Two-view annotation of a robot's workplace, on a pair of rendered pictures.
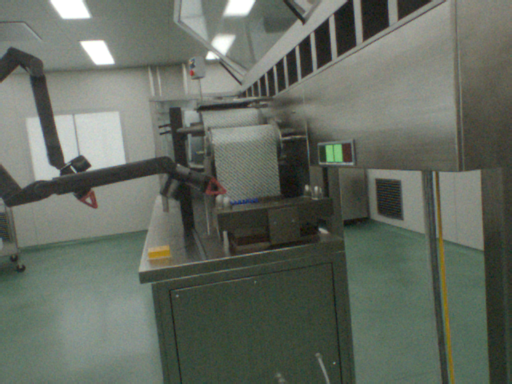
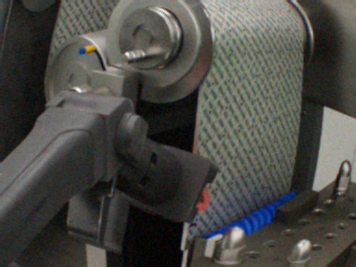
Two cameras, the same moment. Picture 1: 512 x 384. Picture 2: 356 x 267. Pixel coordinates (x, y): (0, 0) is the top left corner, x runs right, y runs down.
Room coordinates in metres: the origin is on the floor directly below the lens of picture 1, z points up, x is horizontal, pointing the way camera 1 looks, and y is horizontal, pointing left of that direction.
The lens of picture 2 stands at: (0.80, 0.74, 1.42)
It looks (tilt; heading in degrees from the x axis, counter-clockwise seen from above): 17 degrees down; 318
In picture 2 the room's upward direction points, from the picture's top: 6 degrees clockwise
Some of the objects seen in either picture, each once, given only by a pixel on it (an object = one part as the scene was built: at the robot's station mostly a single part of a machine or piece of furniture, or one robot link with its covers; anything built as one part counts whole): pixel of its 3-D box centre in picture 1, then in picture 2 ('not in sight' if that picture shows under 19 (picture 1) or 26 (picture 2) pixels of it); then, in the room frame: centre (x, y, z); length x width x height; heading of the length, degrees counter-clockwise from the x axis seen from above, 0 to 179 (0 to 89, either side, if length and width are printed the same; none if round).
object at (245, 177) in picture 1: (248, 179); (253, 153); (1.47, 0.02, 1.11); 0.23 x 0.01 x 0.18; 102
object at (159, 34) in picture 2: (207, 146); (149, 36); (1.50, 0.17, 1.25); 0.07 x 0.02 x 0.07; 12
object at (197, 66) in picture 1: (195, 68); not in sight; (2.05, 0.24, 1.66); 0.07 x 0.07 x 0.10; 36
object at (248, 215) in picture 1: (271, 211); (318, 242); (1.36, -0.04, 1.00); 0.40 x 0.16 x 0.06; 102
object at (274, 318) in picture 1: (217, 279); not in sight; (2.43, 0.31, 0.43); 2.52 x 0.64 x 0.86; 12
